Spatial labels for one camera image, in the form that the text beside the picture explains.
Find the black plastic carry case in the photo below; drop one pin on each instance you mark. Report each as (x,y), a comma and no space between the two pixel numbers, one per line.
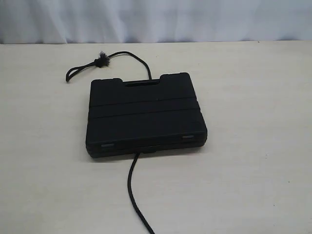
(143,116)

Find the white backdrop curtain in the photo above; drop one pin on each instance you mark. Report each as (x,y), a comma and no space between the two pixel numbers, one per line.
(153,21)

